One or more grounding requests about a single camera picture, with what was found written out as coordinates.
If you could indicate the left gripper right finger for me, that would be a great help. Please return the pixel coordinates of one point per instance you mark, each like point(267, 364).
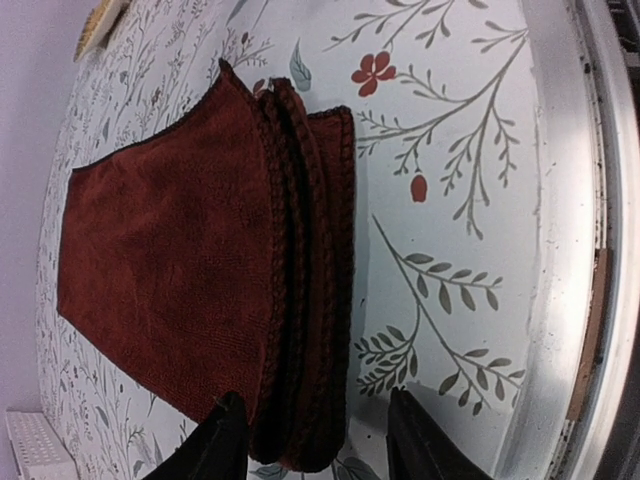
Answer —
point(417, 448)

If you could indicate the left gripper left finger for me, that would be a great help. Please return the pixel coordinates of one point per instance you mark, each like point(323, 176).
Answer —
point(216, 450)

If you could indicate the dark red towel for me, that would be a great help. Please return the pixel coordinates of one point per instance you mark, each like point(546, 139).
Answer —
point(218, 256)

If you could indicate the white perforated plastic basket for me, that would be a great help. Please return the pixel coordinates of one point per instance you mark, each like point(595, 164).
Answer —
point(37, 450)

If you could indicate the floral patterned table mat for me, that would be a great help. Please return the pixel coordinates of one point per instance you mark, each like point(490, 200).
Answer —
point(442, 228)

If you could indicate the woven bamboo tray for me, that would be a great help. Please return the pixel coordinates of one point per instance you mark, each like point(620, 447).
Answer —
point(98, 24)

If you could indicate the front aluminium rail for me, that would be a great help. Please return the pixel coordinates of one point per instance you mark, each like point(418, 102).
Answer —
point(585, 313)

